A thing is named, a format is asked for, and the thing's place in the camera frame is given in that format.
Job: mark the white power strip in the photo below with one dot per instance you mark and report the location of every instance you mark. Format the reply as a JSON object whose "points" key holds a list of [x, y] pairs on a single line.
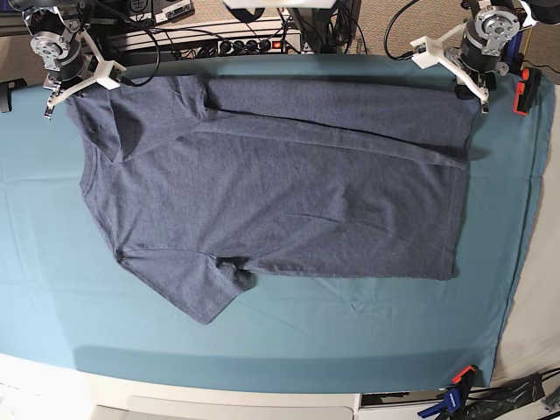
{"points": [[279, 44]]}

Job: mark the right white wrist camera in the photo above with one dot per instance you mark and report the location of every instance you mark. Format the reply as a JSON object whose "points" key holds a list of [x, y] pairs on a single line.
{"points": [[108, 74]]}

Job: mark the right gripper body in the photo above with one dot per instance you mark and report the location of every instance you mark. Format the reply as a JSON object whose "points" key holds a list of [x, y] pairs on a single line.
{"points": [[70, 65]]}

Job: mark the black plastic bag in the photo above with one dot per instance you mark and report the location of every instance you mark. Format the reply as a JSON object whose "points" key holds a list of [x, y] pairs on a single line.
{"points": [[510, 396]]}

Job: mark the black clamp left edge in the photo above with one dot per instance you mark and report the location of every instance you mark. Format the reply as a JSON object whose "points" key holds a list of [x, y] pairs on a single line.
{"points": [[6, 89]]}

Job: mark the blue-grey heathered T-shirt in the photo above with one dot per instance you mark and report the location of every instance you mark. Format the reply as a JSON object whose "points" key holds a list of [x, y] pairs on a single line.
{"points": [[199, 185]]}

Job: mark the white overhead camera mount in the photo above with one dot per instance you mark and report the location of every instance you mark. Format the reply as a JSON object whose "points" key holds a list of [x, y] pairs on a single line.
{"points": [[306, 4]]}

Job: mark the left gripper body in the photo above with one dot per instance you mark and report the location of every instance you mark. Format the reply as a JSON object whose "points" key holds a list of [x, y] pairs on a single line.
{"points": [[472, 52]]}

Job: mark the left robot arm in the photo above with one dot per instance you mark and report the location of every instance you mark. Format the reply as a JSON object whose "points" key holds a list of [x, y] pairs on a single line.
{"points": [[529, 15]]}

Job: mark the orange blue clamp bottom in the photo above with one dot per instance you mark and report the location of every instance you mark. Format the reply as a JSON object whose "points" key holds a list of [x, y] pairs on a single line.
{"points": [[453, 400]]}

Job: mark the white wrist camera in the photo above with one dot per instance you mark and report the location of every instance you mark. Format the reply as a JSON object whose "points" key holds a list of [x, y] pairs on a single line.
{"points": [[425, 52], [108, 74]]}

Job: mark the orange black clamp top right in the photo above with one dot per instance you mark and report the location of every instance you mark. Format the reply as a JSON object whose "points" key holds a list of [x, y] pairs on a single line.
{"points": [[526, 90]]}

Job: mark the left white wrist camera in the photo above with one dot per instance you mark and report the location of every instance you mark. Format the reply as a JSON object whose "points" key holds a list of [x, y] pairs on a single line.
{"points": [[425, 52]]}

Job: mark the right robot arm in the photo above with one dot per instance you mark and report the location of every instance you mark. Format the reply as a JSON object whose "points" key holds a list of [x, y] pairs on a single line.
{"points": [[61, 17]]}

